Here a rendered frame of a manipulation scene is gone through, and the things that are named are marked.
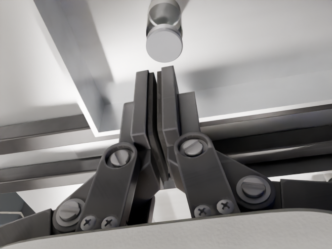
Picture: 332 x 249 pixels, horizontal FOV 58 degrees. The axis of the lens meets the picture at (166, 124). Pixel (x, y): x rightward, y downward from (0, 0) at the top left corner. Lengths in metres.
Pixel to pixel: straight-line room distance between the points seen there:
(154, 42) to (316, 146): 0.18
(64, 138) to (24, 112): 0.04
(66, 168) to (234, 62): 0.19
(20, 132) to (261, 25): 0.21
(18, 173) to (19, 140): 0.06
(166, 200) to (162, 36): 0.24
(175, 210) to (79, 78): 0.22
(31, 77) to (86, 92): 0.05
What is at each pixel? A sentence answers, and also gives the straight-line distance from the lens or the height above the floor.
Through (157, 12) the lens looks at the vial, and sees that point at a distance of 0.19.
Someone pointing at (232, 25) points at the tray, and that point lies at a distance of 0.22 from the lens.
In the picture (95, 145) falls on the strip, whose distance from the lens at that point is 0.30.
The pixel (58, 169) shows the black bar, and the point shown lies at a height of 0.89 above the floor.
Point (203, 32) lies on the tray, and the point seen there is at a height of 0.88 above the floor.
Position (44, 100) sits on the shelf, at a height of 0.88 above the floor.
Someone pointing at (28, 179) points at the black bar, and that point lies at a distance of 0.33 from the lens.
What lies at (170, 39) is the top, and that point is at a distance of 0.17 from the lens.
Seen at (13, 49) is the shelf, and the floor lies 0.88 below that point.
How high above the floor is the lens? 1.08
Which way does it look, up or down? 46 degrees down
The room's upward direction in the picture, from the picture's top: 180 degrees clockwise
